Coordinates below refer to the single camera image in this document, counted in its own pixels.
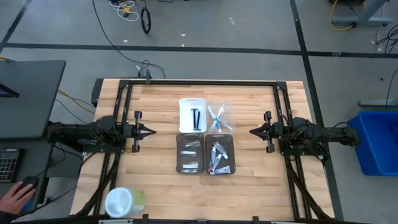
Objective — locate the red white toothpaste tube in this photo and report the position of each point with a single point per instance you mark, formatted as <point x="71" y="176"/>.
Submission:
<point x="216" y="163"/>
<point x="220" y="150"/>

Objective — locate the clear plastic bin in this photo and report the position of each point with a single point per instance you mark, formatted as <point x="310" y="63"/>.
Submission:
<point x="228" y="109"/>

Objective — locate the small grey nail clipper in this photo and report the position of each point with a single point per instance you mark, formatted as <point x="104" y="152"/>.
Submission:
<point x="192" y="143"/>

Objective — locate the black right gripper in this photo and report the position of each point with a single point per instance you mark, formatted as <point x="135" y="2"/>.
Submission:
<point x="269" y="140"/>

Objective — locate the grey desk foot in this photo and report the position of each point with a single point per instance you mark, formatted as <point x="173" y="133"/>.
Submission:
<point x="376" y="103"/>

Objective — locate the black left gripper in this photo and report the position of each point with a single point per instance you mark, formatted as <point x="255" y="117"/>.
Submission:
<point x="137" y="137"/>

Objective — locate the dark monitor screen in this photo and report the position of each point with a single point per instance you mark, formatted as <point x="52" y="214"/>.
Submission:
<point x="6" y="91"/>

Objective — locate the black aluminium rig frame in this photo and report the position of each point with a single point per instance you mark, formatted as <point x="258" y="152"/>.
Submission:
<point x="202" y="82"/>

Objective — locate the black frame clamp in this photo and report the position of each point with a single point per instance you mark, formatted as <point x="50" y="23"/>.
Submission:
<point x="145" y="217"/>
<point x="256" y="219"/>
<point x="147" y="76"/>

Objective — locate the silver aluminium bracket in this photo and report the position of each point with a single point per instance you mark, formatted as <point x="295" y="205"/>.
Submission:
<point x="116" y="221"/>
<point x="284" y="222"/>

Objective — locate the grey translucent bin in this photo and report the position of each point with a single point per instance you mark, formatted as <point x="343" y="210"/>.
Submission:
<point x="228" y="146"/>
<point x="183" y="161"/>

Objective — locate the desk with grey legs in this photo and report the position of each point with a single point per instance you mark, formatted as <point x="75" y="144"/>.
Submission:
<point x="363" y="21"/>

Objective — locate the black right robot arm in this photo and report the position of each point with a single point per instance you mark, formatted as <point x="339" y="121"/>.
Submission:
<point x="326" y="135"/>

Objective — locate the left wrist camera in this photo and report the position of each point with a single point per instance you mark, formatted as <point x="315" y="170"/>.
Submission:
<point x="128" y="129"/>

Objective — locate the blue disposable razor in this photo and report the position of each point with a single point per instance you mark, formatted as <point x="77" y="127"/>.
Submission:
<point x="198" y="119"/>

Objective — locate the person's hand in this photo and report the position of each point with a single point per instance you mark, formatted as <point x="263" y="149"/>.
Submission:
<point x="15" y="197"/>

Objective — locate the black computer mouse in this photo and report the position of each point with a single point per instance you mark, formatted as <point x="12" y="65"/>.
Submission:
<point x="32" y="179"/>

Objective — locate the disinfecting wipes canister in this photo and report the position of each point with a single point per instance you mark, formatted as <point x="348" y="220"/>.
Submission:
<point x="124" y="202"/>

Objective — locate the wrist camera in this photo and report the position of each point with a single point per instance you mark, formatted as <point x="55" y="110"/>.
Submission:
<point x="128" y="129"/>
<point x="278" y="129"/>

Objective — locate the blue toothbrush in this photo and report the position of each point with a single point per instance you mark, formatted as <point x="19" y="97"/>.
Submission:
<point x="222" y="121"/>
<point x="219" y="113"/>

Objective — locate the blue storage tote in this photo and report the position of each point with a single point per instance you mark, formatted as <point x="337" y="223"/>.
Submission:
<point x="379" y="140"/>

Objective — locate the black comb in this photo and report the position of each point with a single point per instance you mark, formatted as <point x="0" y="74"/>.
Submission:
<point x="194" y="119"/>

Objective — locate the black keyboard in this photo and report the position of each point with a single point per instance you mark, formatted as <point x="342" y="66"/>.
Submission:
<point x="9" y="165"/>

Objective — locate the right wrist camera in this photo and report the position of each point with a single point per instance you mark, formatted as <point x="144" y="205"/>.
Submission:
<point x="278" y="129"/>

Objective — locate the white plastic bin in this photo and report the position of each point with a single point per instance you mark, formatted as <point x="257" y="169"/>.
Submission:
<point x="186" y="118"/>

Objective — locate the white blue toothpaste tube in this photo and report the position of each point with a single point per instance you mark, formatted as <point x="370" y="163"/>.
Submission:
<point x="213" y="155"/>
<point x="221" y="170"/>

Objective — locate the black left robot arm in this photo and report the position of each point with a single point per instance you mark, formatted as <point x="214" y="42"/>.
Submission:
<point x="93" y="129"/>

